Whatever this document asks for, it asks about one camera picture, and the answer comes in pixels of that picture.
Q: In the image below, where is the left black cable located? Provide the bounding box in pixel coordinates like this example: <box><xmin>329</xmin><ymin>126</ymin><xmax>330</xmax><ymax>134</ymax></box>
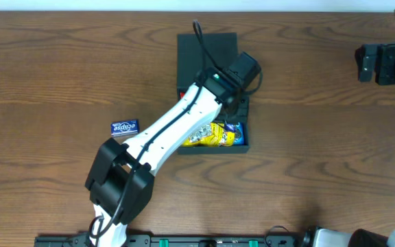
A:
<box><xmin>87</xmin><ymin>19</ymin><xmax>263</xmax><ymax>241</ymax></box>

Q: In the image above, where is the blue Oreo cookie pack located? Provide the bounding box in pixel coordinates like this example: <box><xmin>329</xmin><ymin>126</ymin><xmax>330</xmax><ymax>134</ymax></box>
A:
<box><xmin>233</xmin><ymin>122</ymin><xmax>245</xmax><ymax>145</ymax></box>

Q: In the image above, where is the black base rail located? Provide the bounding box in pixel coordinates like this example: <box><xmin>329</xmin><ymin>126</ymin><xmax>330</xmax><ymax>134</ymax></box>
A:
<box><xmin>34</xmin><ymin>225</ymin><xmax>352</xmax><ymax>247</ymax></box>

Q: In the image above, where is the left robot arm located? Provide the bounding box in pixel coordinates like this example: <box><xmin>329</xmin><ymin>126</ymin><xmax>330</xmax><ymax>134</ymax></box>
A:
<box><xmin>85</xmin><ymin>52</ymin><xmax>263</xmax><ymax>246</ymax></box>

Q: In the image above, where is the yellow Hacks candy bag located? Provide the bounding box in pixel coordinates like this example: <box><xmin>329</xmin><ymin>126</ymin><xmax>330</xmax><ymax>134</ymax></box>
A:
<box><xmin>182</xmin><ymin>122</ymin><xmax>235</xmax><ymax>147</ymax></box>

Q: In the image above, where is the blue Eclipse mints box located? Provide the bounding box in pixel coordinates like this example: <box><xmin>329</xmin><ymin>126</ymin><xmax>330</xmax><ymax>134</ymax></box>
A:
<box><xmin>110</xmin><ymin>119</ymin><xmax>139</xmax><ymax>137</ymax></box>

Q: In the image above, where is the dark green box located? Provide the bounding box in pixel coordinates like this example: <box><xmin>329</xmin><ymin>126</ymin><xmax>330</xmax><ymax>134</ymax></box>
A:
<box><xmin>177</xmin><ymin>32</ymin><xmax>250</xmax><ymax>154</ymax></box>

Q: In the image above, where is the purple Dairy Milk bar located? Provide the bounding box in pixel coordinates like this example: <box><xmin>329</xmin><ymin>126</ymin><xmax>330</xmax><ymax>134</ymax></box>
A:
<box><xmin>224</xmin><ymin>123</ymin><xmax>236</xmax><ymax>132</ymax></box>

